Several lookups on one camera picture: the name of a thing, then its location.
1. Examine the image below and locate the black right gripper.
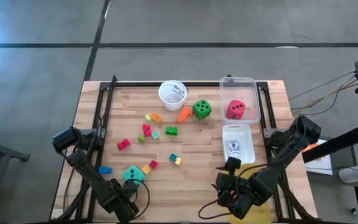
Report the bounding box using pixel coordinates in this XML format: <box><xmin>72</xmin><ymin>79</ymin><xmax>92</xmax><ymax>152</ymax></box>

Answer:
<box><xmin>211</xmin><ymin>156</ymin><xmax>255</xmax><ymax>220</ymax></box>

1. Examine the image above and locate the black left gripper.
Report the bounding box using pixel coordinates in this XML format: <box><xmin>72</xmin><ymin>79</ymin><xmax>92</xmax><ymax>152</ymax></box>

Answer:
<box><xmin>99</xmin><ymin>178</ymin><xmax>140</xmax><ymax>223</ymax></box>

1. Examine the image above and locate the teal foam die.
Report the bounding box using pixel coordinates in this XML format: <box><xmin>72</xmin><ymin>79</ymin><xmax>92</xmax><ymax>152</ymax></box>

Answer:
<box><xmin>122</xmin><ymin>165</ymin><xmax>146</xmax><ymax>187</ymax></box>

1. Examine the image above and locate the pink stepped brick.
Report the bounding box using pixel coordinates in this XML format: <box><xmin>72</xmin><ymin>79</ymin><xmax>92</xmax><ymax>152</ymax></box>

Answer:
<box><xmin>117</xmin><ymin>138</ymin><xmax>132</xmax><ymax>151</ymax></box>

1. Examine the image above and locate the pink foam die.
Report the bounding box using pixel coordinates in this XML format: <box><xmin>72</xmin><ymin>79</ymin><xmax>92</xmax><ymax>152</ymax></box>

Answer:
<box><xmin>226</xmin><ymin>99</ymin><xmax>247</xmax><ymax>121</ymax></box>

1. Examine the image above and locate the green foam die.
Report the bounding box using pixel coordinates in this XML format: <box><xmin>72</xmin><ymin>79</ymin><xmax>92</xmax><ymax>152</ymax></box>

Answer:
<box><xmin>191</xmin><ymin>99</ymin><xmax>213</xmax><ymax>121</ymax></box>

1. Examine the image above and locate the sealed card pack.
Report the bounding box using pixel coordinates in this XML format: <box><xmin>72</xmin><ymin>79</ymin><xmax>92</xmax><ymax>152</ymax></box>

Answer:
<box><xmin>225</xmin><ymin>139</ymin><xmax>241</xmax><ymax>158</ymax></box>

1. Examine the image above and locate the white plastic bin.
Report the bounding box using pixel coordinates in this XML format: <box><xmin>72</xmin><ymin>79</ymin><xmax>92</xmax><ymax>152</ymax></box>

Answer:
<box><xmin>222</xmin><ymin>124</ymin><xmax>256</xmax><ymax>165</ymax></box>

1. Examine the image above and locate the yellow translucent bin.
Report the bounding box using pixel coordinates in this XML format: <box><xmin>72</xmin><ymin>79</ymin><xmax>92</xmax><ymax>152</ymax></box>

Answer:
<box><xmin>225</xmin><ymin>164</ymin><xmax>273</xmax><ymax>224</ymax></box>

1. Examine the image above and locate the orange carrot toy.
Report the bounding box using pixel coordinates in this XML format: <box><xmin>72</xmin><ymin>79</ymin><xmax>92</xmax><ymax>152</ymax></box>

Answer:
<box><xmin>177</xmin><ymin>106</ymin><xmax>193</xmax><ymax>124</ymax></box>

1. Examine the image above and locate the orange printed object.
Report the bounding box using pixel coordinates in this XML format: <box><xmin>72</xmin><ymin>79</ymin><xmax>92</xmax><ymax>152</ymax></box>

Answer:
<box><xmin>302</xmin><ymin>142</ymin><xmax>320</xmax><ymax>154</ymax></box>

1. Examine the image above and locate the clear plastic bin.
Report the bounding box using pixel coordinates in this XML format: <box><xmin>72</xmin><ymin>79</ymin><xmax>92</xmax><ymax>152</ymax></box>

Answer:
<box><xmin>219</xmin><ymin>77</ymin><xmax>262</xmax><ymax>124</ymax></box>

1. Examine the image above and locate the white round plastic cup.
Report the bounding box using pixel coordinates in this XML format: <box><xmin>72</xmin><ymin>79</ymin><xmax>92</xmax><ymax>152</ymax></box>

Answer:
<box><xmin>158</xmin><ymin>80</ymin><xmax>188</xmax><ymax>112</ymax></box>

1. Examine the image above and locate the white paper sheet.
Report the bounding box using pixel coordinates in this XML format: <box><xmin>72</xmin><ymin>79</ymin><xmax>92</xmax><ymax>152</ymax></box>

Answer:
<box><xmin>299</xmin><ymin>135</ymin><xmax>334</xmax><ymax>175</ymax></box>

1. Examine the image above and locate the black diagonal beam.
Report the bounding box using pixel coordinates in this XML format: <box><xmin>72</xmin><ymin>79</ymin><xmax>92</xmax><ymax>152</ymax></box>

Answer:
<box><xmin>301</xmin><ymin>123</ymin><xmax>358</xmax><ymax>163</ymax></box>

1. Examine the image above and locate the grey stand foot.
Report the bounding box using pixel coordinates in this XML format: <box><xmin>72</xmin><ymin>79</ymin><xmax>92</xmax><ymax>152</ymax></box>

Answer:
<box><xmin>0</xmin><ymin>133</ymin><xmax>31</xmax><ymax>162</ymax></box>

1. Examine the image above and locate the black left camera cable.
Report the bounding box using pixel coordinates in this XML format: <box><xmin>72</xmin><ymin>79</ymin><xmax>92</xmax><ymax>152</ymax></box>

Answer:
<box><xmin>131</xmin><ymin>179</ymin><xmax>151</xmax><ymax>220</ymax></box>

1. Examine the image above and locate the black camera cable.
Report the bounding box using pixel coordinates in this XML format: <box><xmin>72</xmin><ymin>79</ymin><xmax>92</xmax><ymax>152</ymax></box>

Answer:
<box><xmin>197</xmin><ymin>198</ymin><xmax>231</xmax><ymax>220</ymax></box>
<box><xmin>131</xmin><ymin>179</ymin><xmax>151</xmax><ymax>220</ymax></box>

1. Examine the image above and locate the black right camera cable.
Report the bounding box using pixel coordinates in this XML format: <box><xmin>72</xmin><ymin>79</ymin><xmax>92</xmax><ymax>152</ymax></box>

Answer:
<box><xmin>197</xmin><ymin>198</ymin><xmax>231</xmax><ymax>220</ymax></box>

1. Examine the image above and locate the black table frame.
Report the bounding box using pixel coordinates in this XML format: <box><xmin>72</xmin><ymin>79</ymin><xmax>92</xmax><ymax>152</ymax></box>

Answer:
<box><xmin>54</xmin><ymin>74</ymin><xmax>321</xmax><ymax>223</ymax></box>

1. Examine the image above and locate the thin yellow floor cable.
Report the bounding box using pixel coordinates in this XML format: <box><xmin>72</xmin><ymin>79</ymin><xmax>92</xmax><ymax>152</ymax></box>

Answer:
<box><xmin>290</xmin><ymin>79</ymin><xmax>358</xmax><ymax>116</ymax></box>

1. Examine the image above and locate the thin black floor cable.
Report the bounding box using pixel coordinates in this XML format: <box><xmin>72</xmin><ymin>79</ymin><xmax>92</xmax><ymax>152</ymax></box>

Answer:
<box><xmin>287</xmin><ymin>70</ymin><xmax>357</xmax><ymax>102</ymax></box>

